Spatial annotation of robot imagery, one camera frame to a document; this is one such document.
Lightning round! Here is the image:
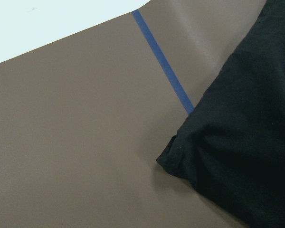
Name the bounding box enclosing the black printed t-shirt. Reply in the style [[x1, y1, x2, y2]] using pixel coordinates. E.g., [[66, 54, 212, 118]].
[[157, 0, 285, 228]]

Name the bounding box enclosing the brown table mat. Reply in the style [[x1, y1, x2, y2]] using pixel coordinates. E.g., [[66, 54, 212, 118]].
[[0, 0, 267, 228]]

